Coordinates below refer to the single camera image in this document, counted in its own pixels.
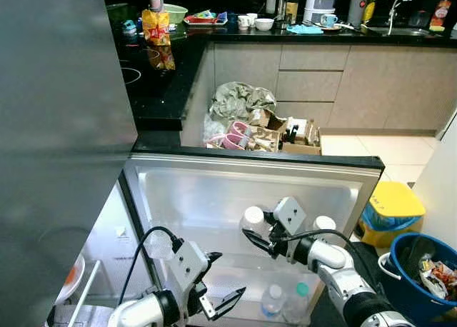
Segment grey fridge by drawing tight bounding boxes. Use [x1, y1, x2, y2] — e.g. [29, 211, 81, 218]
[0, 0, 138, 327]

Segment clear bottle with pale cap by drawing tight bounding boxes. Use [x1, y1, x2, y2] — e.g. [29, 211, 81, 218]
[261, 284, 288, 321]

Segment clear bottle with green cap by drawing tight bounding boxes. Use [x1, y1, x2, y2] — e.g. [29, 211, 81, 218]
[286, 281, 313, 325]

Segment cardboard box of rubbish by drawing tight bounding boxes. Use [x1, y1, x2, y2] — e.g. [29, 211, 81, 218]
[207, 109, 322, 156]

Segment dark blue floor mat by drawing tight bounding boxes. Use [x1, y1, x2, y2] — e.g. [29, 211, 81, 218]
[352, 241, 401, 327]

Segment yellow-lidded bin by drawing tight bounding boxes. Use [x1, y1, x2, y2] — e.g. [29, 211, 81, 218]
[355, 181, 426, 248]

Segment grey green plastic bag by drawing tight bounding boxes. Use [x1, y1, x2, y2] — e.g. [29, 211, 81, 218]
[209, 82, 277, 122]

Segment white bowl with tomato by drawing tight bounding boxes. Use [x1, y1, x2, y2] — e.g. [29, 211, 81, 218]
[57, 254, 86, 303]

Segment blue bucket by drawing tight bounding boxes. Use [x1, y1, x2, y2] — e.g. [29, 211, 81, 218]
[378, 233, 457, 327]

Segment red white snack wrapper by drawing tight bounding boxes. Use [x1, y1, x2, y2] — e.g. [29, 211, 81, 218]
[418, 259, 457, 300]

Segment black kitchen counter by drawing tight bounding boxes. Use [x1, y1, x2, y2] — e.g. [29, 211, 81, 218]
[100, 13, 457, 131]

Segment beige kitchen cabinets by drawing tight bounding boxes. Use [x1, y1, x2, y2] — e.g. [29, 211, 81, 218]
[182, 41, 457, 147]

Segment light blue cloth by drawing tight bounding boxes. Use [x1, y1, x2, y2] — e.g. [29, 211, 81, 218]
[287, 24, 323, 36]

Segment white cup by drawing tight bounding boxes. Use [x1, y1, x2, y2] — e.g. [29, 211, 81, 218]
[238, 14, 258, 30]

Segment red tray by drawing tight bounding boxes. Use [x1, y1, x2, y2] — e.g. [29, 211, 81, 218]
[184, 11, 228, 26]

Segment black kettle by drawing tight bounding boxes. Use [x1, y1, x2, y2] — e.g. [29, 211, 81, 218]
[266, 0, 292, 21]

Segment yellow snack bag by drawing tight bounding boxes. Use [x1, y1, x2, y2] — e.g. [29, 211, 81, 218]
[141, 9, 172, 46]

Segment white drawer tower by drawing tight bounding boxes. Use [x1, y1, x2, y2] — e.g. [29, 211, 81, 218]
[303, 0, 340, 24]

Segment steel kitchen sink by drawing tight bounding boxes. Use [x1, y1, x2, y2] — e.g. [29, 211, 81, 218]
[361, 26, 429, 39]

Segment green plastic basket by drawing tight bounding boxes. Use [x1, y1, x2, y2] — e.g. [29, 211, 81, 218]
[163, 4, 189, 24]

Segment grey jug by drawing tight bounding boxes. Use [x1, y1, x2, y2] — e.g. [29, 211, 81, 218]
[348, 0, 372, 26]

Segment yellow dish soap bottle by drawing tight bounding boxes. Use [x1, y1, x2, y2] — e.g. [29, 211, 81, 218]
[364, 0, 378, 24]

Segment white kitchen faucet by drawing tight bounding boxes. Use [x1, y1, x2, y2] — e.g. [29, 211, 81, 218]
[388, 0, 415, 35]

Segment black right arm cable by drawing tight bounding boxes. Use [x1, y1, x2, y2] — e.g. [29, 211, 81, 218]
[275, 228, 358, 258]

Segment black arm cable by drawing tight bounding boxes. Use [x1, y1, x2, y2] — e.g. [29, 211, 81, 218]
[118, 226, 184, 306]
[275, 228, 358, 258]

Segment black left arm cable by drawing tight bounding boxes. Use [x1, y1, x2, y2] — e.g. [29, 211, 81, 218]
[118, 226, 184, 306]

